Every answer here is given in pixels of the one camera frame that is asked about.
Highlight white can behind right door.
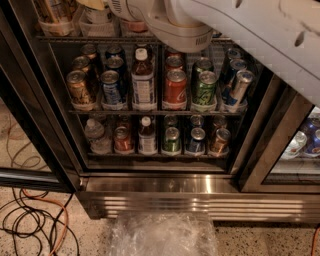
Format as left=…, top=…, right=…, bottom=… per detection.
left=281, top=131, right=307, bottom=160

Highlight red coca-cola bottle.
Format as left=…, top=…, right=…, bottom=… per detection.
left=123, top=20, right=148, bottom=33

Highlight red coca-cola can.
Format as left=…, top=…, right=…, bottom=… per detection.
left=163, top=69, right=187, bottom=105
left=165, top=56, right=184, bottom=71

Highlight stainless steel beverage fridge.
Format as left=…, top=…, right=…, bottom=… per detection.
left=1, top=0, right=320, bottom=223

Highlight gold can top shelf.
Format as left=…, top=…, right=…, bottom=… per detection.
left=33, top=0, right=78, bottom=37

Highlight orange cable on floor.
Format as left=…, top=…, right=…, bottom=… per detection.
left=20, top=188, right=70, bottom=256

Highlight green can middle shelf front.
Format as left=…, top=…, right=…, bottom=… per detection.
left=192, top=71, right=218, bottom=106

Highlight clear plastic bag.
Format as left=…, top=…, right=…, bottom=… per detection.
left=109, top=213, right=218, bottom=256

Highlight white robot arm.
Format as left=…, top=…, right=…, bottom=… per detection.
left=77, top=0, right=320, bottom=106

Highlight blue pepsi can middle front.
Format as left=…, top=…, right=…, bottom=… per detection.
left=100, top=70, right=125, bottom=105

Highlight black cables on floor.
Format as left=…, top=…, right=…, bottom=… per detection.
left=0, top=187, right=81, bottom=256

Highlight blue can behind right door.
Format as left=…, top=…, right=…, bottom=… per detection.
left=303, top=129, right=320, bottom=157

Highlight brown iced tea bottle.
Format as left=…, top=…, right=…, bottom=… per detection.
left=131, top=48, right=156, bottom=105

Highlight green can shelf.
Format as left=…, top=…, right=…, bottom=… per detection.
left=192, top=71, right=218, bottom=106
left=163, top=127, right=181, bottom=153
left=192, top=57, right=214, bottom=79

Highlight red can bottom shelf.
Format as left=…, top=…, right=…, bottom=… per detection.
left=114, top=126, right=132, bottom=151

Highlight green can bottom shelf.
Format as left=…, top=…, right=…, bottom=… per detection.
left=163, top=127, right=181, bottom=153

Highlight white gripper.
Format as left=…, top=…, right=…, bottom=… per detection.
left=75, top=0, right=158, bottom=22

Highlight blue can bottom shelf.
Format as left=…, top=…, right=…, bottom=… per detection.
left=186, top=127, right=206, bottom=154

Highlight blue pepsi can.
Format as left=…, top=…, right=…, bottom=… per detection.
left=100, top=70, right=125, bottom=105
left=105, top=56, right=126, bottom=78

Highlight clear water bottle bottom shelf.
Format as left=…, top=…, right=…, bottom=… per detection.
left=85, top=118, right=111, bottom=155

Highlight open left glass fridge door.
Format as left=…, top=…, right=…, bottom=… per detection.
left=0, top=31, right=77, bottom=192

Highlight gold can middle shelf front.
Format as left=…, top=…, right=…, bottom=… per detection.
left=66, top=70, right=96, bottom=105

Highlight brown tea bottle bottom shelf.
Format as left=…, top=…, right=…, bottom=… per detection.
left=138, top=116, right=157, bottom=155

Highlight right glass fridge door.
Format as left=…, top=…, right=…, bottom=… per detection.
left=239, top=78, right=320, bottom=194

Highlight gold can bottom shelf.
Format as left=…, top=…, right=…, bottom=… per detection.
left=210, top=128, right=231, bottom=153

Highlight red coca-cola can front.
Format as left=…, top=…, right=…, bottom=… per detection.
left=163, top=69, right=187, bottom=105

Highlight gold can shelf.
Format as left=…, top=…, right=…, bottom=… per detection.
left=72, top=56, right=97, bottom=80
left=33, top=0, right=78, bottom=37
left=210, top=128, right=231, bottom=153
left=66, top=70, right=96, bottom=105

